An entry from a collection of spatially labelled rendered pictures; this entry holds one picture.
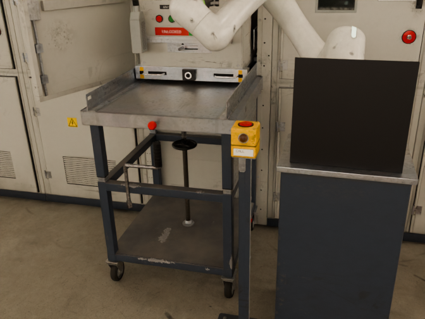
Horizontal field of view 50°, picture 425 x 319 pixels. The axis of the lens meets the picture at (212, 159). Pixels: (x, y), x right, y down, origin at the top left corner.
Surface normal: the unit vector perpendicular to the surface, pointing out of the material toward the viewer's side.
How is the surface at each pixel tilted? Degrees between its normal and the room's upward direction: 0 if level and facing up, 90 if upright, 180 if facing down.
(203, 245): 0
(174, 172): 90
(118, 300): 0
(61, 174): 90
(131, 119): 90
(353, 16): 90
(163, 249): 0
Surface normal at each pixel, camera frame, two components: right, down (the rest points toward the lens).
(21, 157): -0.24, 0.39
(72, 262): -0.02, -0.92
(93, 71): 0.82, 0.21
